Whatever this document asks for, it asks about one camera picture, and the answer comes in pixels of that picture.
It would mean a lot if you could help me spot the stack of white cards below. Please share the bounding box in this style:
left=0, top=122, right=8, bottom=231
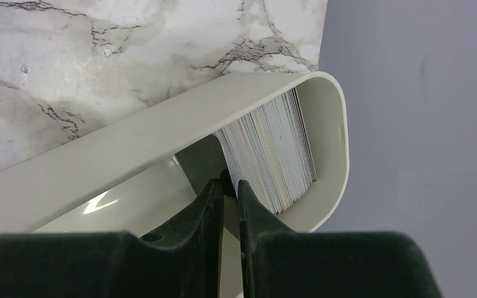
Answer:
left=213, top=88, right=317, bottom=214

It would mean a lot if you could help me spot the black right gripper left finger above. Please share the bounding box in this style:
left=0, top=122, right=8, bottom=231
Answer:
left=0, top=179, right=224, bottom=297

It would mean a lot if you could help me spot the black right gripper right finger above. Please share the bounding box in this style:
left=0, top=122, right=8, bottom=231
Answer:
left=238, top=180, right=441, bottom=297

